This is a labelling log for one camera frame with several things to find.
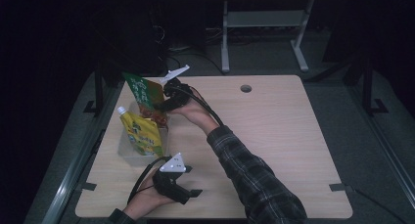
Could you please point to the person's right hand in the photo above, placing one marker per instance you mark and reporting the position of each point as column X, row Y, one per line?
column 199, row 114

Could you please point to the black metal stand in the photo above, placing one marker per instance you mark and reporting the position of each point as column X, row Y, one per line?
column 99, row 87
column 367, row 87

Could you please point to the white metal table frame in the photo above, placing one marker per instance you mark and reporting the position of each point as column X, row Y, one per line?
column 261, row 18

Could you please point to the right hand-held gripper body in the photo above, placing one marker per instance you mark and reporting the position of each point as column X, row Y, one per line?
column 177, row 93

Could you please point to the yellow spouted pouch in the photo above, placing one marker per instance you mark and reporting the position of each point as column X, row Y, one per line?
column 143, row 136

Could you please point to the grey table bracket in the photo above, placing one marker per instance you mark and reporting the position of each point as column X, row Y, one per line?
column 339, row 187
column 86, row 186

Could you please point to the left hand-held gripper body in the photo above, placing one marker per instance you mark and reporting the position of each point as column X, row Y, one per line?
column 168, row 185

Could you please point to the green and red snack packet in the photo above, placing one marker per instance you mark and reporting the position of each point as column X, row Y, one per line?
column 143, row 93

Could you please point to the aluminium rail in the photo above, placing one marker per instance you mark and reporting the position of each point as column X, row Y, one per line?
column 70, row 181
column 391, row 155

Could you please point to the clear plastic container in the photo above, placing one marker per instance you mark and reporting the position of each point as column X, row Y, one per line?
column 137, row 159

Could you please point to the person's left hand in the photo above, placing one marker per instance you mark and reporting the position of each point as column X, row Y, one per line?
column 145, row 199

